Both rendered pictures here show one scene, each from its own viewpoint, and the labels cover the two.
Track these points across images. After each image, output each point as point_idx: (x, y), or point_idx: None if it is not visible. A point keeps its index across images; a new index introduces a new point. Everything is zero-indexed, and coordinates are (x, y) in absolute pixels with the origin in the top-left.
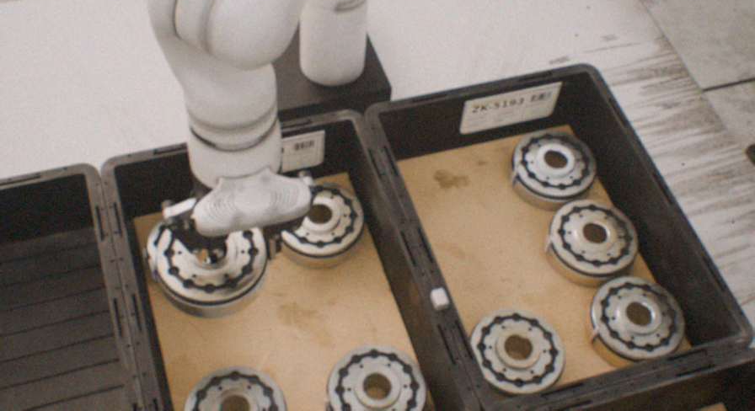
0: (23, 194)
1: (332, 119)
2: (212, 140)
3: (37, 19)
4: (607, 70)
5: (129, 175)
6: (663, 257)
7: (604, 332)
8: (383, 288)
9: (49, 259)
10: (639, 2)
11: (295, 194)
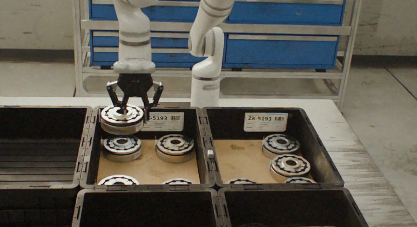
0: (63, 112)
1: (187, 108)
2: (125, 40)
3: (90, 103)
4: (328, 146)
5: None
6: (319, 172)
7: None
8: (195, 171)
9: (65, 145)
10: (350, 129)
11: (149, 63)
